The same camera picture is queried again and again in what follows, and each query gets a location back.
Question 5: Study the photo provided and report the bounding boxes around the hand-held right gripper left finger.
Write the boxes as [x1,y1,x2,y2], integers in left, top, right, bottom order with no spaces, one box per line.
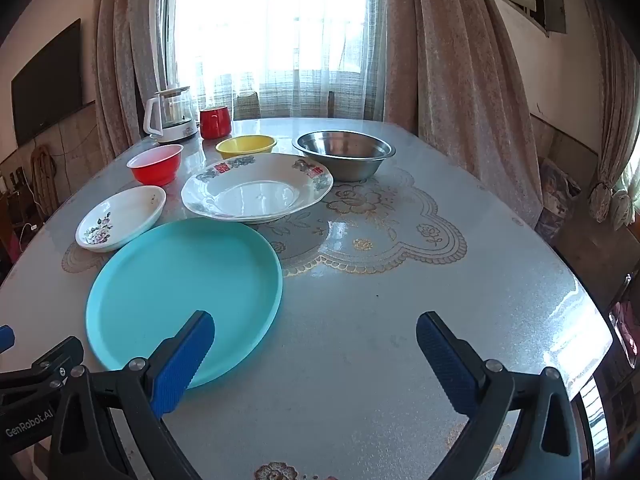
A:
[47,310,216,480]

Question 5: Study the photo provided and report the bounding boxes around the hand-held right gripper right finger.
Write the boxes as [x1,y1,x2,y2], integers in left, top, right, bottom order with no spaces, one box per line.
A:
[416,311,583,480]

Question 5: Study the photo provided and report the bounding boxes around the teal plastic plate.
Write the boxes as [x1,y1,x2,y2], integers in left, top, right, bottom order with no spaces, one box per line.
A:
[85,217,283,391]

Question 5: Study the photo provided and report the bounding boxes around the small white floral dish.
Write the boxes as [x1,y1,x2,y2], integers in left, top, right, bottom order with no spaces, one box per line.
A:
[75,185,167,253]

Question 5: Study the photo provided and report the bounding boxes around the large white floral plate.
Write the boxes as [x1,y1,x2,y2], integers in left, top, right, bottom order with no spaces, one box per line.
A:
[181,153,334,224]

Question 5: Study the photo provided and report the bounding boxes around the red plastic bowl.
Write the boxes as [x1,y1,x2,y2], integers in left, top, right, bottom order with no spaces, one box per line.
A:
[126,144,185,187]

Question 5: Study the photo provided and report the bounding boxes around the yellow plastic bowl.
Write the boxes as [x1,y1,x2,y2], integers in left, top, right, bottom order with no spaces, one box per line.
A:
[215,135,277,161]

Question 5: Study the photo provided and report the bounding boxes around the stainless steel bowl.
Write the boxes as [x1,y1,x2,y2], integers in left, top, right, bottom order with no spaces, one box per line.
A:
[292,130,396,182]

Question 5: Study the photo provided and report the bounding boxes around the gold floral lace table mat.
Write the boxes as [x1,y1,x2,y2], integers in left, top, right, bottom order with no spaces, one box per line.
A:
[61,152,468,277]

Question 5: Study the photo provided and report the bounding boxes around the floral cushion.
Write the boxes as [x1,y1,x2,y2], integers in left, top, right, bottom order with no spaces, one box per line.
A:
[536,156,582,242]

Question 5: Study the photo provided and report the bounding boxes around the white glass kettle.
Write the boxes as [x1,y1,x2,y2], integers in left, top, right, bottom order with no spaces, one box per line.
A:
[144,85,198,144]

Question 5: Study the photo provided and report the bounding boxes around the red mug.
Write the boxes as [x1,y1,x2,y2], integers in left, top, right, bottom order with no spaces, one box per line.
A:
[199,105,234,140]

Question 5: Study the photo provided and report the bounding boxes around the wooden chair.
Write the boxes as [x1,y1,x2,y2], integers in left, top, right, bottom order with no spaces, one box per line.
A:
[233,91,261,121]

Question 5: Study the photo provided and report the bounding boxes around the pink side window curtain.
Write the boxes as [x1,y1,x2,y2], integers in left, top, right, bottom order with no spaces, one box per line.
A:
[580,0,640,233]

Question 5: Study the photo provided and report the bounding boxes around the white sheer curtain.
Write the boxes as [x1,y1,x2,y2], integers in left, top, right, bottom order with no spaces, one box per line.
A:
[165,0,388,122]

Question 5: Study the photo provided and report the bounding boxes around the black wall television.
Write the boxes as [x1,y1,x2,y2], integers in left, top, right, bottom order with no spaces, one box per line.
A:
[11,18,82,147]

